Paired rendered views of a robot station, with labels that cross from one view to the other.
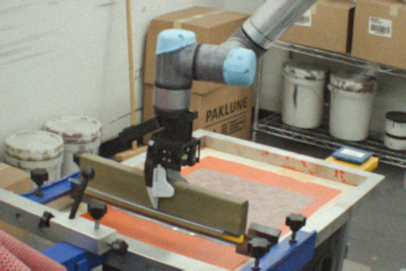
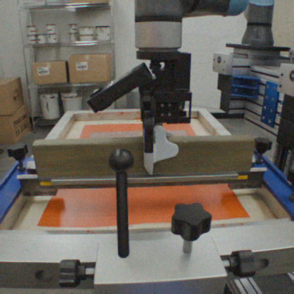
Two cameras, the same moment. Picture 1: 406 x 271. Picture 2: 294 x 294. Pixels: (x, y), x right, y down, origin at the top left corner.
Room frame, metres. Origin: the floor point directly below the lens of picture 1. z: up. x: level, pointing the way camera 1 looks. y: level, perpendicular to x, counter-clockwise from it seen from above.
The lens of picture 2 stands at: (1.35, 0.33, 1.28)
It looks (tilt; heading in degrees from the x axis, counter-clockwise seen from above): 24 degrees down; 326
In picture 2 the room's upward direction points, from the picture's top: straight up
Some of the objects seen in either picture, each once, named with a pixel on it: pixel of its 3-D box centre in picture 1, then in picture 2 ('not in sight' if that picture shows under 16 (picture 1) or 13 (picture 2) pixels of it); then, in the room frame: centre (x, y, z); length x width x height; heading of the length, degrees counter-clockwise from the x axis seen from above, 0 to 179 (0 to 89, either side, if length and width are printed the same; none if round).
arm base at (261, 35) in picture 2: not in sight; (258, 34); (2.13, -0.83, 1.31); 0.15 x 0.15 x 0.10
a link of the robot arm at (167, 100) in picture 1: (172, 96); (157, 37); (1.72, 0.06, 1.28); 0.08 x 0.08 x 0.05
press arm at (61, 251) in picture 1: (65, 261); not in sight; (1.46, 0.24, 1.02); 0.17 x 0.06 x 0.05; 149
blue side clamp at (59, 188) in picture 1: (61, 196); (11, 199); (1.88, 0.31, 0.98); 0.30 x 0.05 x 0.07; 149
